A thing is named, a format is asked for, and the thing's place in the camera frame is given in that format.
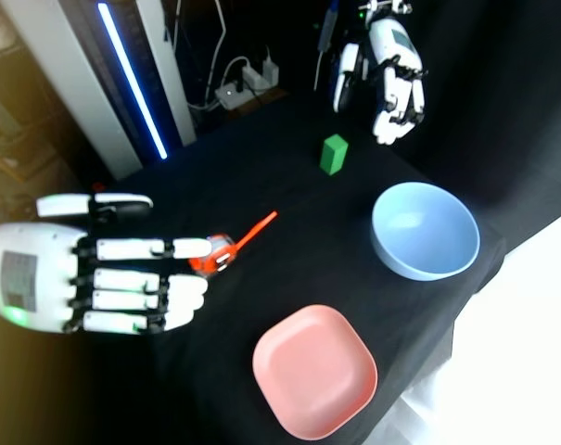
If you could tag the white plug adapter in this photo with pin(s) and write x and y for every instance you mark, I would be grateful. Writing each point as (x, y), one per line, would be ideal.
(270, 65)

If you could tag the light blue bowl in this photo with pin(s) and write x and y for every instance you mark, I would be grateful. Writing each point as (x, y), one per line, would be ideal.
(424, 232)

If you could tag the black tablecloth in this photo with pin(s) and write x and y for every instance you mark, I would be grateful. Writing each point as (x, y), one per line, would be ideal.
(308, 259)

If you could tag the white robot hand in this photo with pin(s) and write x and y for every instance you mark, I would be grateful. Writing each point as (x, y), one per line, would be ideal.
(393, 46)
(39, 259)

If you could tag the white pillar with blue light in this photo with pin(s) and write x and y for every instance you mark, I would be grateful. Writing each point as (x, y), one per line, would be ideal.
(99, 92)

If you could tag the green block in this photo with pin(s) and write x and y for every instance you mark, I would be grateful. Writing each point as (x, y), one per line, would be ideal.
(333, 155)

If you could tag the white power strip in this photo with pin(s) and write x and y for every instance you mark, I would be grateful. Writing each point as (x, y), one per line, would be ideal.
(243, 88)

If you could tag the pink square plate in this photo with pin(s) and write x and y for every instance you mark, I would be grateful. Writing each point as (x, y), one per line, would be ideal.
(314, 373)

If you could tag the orange handled tool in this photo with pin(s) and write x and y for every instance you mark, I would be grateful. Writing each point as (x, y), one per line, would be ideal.
(225, 256)

